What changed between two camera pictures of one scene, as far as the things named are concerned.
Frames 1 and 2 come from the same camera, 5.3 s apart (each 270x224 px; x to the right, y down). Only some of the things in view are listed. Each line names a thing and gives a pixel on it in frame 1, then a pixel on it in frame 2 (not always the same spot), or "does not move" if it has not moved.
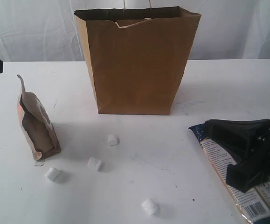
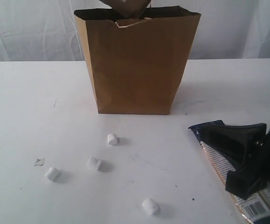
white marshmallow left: (52, 174) does not move
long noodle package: (263, 204) does not move
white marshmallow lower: (150, 206) does not move
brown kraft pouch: (36, 125) → (133, 9)
